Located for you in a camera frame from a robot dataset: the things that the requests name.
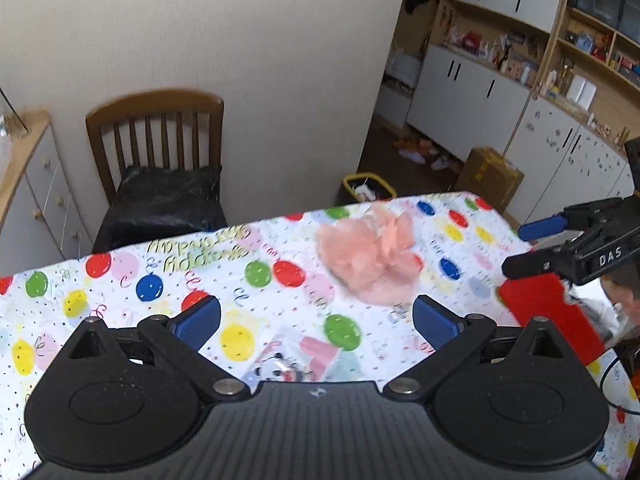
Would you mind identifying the wooden chair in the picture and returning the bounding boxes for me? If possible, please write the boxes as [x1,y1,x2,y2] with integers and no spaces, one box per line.
[85,89,226,254]

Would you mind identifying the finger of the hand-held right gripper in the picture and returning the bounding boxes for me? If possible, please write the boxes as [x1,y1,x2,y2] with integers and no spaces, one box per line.
[501,224,640,282]
[518,198,626,242]

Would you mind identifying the balloon print tablecloth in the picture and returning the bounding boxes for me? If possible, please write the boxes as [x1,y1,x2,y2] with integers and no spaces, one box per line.
[0,191,640,480]

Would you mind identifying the black cable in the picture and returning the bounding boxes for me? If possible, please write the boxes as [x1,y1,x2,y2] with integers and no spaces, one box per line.
[599,350,640,417]

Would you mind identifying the pink mesh bath pouf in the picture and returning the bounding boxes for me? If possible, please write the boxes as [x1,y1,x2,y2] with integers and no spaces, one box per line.
[316,205,424,306]

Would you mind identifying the panda print plastic bag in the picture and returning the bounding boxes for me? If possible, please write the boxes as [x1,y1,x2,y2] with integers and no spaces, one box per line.
[242,337,342,394]

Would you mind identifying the cardboard box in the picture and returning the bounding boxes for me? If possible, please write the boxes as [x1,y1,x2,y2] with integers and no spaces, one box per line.
[455,147,525,212]

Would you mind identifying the black bag on chair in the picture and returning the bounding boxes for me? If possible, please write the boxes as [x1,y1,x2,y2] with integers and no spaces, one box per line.
[92,164,229,254]

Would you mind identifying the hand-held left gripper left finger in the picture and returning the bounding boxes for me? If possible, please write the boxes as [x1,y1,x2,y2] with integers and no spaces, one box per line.
[68,295,251,404]

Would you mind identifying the red board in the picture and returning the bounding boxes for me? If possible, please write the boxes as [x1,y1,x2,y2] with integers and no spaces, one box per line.
[497,274,607,364]

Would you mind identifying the yellow bin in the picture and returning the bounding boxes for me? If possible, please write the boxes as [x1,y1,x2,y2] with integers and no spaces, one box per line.
[342,172,399,207]

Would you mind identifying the white wall cabinet unit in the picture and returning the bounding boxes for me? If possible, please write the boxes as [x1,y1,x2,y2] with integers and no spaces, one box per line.
[375,0,640,241]

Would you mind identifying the wooden sideboard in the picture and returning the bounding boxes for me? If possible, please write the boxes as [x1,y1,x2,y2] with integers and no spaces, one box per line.
[0,110,94,281]

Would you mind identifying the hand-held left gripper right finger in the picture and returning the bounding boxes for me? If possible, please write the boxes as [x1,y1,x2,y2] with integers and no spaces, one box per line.
[382,294,572,404]

